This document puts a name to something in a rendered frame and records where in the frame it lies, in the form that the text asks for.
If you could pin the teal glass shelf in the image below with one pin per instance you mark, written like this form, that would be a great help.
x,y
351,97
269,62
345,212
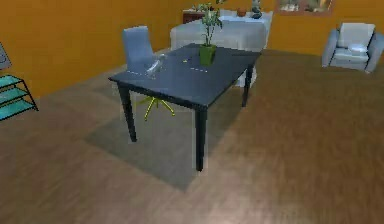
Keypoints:
x,y
15,96

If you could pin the grey framed wall art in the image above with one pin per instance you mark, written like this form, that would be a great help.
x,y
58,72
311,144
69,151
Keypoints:
x,y
4,59

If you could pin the orange round pot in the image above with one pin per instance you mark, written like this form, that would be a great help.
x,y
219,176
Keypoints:
x,y
241,12

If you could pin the blue chair with yellow legs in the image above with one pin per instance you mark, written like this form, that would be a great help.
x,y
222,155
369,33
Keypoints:
x,y
137,46

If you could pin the framed wall picture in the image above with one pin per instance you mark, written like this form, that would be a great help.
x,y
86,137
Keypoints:
x,y
304,6

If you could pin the grey statue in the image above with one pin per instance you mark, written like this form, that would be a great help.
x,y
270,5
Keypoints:
x,y
256,9

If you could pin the black dining table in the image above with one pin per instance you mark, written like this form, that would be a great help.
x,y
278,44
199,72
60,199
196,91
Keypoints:
x,y
186,83

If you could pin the dark red side cabinet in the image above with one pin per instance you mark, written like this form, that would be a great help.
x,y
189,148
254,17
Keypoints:
x,y
191,16

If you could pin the clear glass bottle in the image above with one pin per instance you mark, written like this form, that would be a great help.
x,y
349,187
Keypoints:
x,y
155,66

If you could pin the pale grey sofa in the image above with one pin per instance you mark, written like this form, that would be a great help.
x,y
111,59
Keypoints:
x,y
240,33

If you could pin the pale blue armchair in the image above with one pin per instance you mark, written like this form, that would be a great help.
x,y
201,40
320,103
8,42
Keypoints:
x,y
353,46

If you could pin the house plant in green pot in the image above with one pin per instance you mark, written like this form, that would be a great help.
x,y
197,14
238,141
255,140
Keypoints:
x,y
208,53

